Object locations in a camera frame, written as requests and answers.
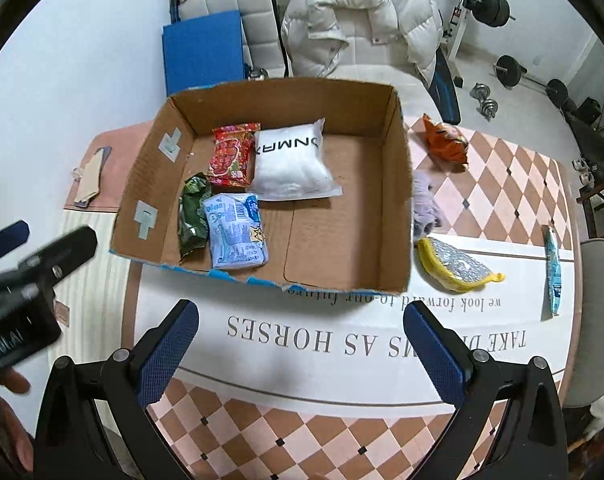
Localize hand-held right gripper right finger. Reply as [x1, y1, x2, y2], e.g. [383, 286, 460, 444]
[403, 301, 569, 480]

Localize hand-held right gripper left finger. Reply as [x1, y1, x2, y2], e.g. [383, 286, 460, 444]
[32, 299, 201, 480]

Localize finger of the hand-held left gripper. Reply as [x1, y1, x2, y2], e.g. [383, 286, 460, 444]
[0, 220, 31, 267]
[0, 226, 98, 311]

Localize white soft pouch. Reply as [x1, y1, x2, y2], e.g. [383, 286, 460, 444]
[247, 118, 343, 202]

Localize person's left hand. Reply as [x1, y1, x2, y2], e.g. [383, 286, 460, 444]
[0, 367, 35, 476]

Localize wood-look table mat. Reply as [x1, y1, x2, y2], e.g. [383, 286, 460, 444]
[46, 209, 135, 441]

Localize wooden cutout pieces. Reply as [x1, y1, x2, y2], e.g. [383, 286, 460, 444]
[72, 146, 113, 209]

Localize yellow silver sponge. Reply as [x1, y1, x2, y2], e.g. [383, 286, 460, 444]
[416, 236, 506, 294]

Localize pink table mat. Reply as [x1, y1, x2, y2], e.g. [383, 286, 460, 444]
[73, 120, 157, 212]

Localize green snack packet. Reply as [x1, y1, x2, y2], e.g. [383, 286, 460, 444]
[177, 173, 213, 264]

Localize checkered printed tablecloth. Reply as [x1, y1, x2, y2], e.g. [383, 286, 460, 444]
[124, 115, 579, 480]

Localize light blue printed packet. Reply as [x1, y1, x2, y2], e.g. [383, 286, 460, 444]
[202, 191, 271, 269]

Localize slim blue packet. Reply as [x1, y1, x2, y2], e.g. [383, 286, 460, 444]
[543, 225, 563, 317]

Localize purple plush cloth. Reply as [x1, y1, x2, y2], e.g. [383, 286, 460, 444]
[412, 170, 445, 239]

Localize grey chair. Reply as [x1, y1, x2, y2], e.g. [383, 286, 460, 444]
[563, 238, 604, 409]

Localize open cardboard box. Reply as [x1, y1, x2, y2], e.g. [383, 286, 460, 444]
[109, 77, 415, 296]

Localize red candy packet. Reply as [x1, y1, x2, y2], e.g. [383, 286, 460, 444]
[205, 121, 261, 189]

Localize orange snack packet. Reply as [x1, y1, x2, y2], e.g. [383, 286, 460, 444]
[421, 114, 470, 167]

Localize wooden stool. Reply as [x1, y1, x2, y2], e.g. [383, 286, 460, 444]
[576, 180, 604, 240]

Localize blue board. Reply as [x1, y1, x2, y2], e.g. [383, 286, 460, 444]
[162, 10, 247, 97]

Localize blue black weight bench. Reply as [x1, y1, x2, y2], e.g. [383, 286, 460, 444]
[428, 49, 462, 125]

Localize dark exercise machine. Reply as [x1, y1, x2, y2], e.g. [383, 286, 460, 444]
[566, 97, 604, 181]

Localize beige padded chair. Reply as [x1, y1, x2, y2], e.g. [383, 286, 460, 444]
[169, 0, 289, 79]

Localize white weight rack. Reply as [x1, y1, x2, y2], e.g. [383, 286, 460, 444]
[444, 0, 489, 62]

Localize white puffer jacket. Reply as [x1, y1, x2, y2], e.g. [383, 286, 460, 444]
[281, 0, 445, 89]

